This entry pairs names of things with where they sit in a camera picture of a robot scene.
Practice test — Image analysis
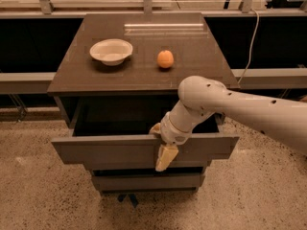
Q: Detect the grey top drawer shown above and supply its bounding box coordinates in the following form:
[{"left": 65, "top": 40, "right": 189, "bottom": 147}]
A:
[{"left": 52, "top": 96, "right": 238, "bottom": 165}]

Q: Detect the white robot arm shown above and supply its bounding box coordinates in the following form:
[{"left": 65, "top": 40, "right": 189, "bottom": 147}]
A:
[{"left": 151, "top": 76, "right": 307, "bottom": 172}]

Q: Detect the grey middle drawer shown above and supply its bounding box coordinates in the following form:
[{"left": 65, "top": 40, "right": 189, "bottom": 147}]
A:
[{"left": 84, "top": 160, "right": 207, "bottom": 170}]

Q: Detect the grey drawer cabinet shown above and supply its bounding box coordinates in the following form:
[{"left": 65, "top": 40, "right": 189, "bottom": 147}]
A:
[{"left": 48, "top": 12, "right": 239, "bottom": 178}]

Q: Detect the grey bottom drawer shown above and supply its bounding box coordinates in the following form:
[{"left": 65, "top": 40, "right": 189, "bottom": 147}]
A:
[{"left": 92, "top": 173, "right": 204, "bottom": 192}]

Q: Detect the metal window railing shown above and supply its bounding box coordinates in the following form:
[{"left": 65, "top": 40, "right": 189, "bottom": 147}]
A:
[{"left": 0, "top": 0, "right": 307, "bottom": 17}]

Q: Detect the grey drawer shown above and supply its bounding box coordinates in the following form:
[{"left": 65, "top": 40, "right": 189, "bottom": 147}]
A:
[
  {"left": 52, "top": 96, "right": 238, "bottom": 165},
  {"left": 84, "top": 160, "right": 207, "bottom": 170},
  {"left": 92, "top": 173, "right": 204, "bottom": 192}
]

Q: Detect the white bowl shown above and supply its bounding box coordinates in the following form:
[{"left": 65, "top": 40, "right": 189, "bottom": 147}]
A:
[{"left": 89, "top": 39, "right": 133, "bottom": 66}]

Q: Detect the white cable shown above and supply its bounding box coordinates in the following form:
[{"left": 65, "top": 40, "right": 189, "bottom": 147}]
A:
[{"left": 237, "top": 7, "right": 261, "bottom": 84}]

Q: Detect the orange fruit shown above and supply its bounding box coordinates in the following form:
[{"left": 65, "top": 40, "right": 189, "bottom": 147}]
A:
[{"left": 156, "top": 50, "right": 175, "bottom": 69}]

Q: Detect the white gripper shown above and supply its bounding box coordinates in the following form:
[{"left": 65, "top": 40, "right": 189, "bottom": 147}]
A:
[{"left": 150, "top": 112, "right": 191, "bottom": 172}]

